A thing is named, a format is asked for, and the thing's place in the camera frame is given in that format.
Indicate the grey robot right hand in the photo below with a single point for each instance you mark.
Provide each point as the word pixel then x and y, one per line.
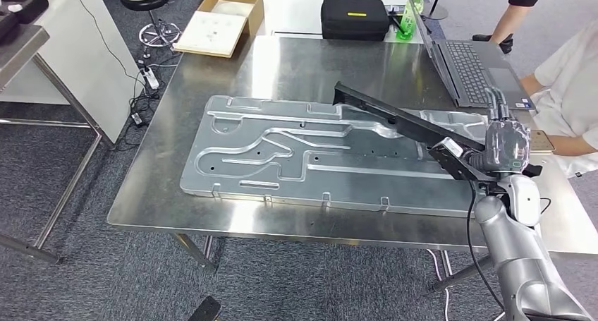
pixel 507 146

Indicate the person's hand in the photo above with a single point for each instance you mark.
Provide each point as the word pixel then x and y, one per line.
pixel 502 42

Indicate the long black plastic part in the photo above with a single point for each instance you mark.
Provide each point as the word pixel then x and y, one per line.
pixel 373 107

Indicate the person's forearm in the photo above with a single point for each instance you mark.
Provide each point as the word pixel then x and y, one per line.
pixel 532 85
pixel 570 145
pixel 509 22

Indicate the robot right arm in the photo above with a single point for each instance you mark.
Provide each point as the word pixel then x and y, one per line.
pixel 518 263

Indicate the stainless steel workbench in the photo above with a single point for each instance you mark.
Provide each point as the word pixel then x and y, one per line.
pixel 289 66

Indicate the tan smartphone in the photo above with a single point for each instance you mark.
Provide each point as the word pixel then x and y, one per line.
pixel 542 142

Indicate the grey open laptop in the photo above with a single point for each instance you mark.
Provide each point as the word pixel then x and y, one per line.
pixel 472 71

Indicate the grey round stand base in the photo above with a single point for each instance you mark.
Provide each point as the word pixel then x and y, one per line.
pixel 438 12

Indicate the green drink bottle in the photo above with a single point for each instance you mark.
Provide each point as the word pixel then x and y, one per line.
pixel 407 24

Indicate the black zip case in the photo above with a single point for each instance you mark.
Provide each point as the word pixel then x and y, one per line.
pixel 355 24

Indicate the white table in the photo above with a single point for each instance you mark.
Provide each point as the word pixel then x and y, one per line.
pixel 289 10

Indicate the embossed aluminium panel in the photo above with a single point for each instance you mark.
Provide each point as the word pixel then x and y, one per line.
pixel 280 178

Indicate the open cardboard box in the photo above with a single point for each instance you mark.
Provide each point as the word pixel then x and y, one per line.
pixel 210 34

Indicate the black robot left foot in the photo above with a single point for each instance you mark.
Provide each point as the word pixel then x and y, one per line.
pixel 205 310

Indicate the white power strip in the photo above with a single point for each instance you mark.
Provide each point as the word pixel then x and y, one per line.
pixel 152 79

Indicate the black power adapter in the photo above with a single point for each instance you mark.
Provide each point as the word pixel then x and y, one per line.
pixel 136 118

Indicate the white cabinet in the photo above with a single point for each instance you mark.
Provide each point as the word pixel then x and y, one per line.
pixel 79 66

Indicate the black foam tray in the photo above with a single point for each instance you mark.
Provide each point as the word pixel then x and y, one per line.
pixel 7 27
pixel 32 3

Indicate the steel side table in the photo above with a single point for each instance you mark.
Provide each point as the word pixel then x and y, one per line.
pixel 21 43

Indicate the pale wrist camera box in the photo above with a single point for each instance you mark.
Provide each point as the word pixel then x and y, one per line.
pixel 451 147

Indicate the black camera bracket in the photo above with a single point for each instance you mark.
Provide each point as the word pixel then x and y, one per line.
pixel 453 167

